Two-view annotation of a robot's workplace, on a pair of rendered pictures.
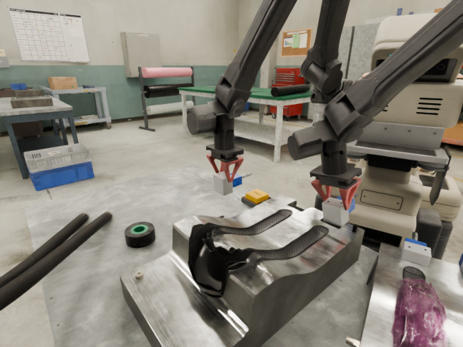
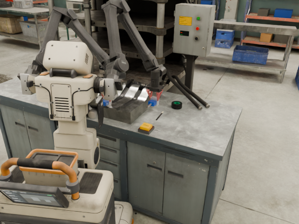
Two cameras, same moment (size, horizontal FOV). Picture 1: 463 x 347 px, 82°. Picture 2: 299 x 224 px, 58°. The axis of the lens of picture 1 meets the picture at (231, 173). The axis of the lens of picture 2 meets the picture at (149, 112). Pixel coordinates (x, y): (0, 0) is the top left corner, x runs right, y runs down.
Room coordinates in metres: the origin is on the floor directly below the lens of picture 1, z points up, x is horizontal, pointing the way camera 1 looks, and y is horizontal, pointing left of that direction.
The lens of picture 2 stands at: (2.22, -0.71, 1.70)
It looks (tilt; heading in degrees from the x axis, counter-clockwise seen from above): 27 degrees down; 155
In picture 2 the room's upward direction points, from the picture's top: 1 degrees clockwise
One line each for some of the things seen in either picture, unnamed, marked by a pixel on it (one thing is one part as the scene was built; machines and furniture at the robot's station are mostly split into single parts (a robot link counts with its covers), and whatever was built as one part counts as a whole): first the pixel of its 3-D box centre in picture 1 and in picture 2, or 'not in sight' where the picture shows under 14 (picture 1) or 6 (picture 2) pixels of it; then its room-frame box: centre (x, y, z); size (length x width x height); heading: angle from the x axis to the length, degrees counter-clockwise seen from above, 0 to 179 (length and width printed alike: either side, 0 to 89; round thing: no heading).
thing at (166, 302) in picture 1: (252, 253); (131, 97); (0.49, -0.05, 0.87); 0.50 x 0.26 x 0.14; 130
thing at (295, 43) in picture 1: (295, 43); not in sight; (7.22, -1.57, 1.80); 0.90 x 0.03 x 0.60; 40
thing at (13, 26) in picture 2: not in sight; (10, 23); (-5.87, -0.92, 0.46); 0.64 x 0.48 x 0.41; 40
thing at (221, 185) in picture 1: (235, 179); (151, 103); (0.76, -0.01, 0.93); 0.13 x 0.05 x 0.05; 128
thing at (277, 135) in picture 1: (243, 113); not in sight; (4.72, -0.21, 0.51); 2.40 x 1.13 x 1.02; 44
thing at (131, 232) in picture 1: (140, 234); (176, 105); (0.63, 0.26, 0.82); 0.08 x 0.08 x 0.04
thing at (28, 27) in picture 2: not in sight; (34, 28); (-5.19, -0.40, 0.42); 0.60 x 0.42 x 0.33; 34
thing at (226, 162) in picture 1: (227, 165); (152, 93); (0.72, 0.01, 0.99); 0.07 x 0.07 x 0.09; 38
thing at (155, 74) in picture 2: (222, 120); (155, 74); (0.73, 0.03, 1.12); 0.07 x 0.06 x 0.07; 124
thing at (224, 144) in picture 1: (224, 141); (155, 83); (0.73, 0.02, 1.06); 0.10 x 0.07 x 0.07; 38
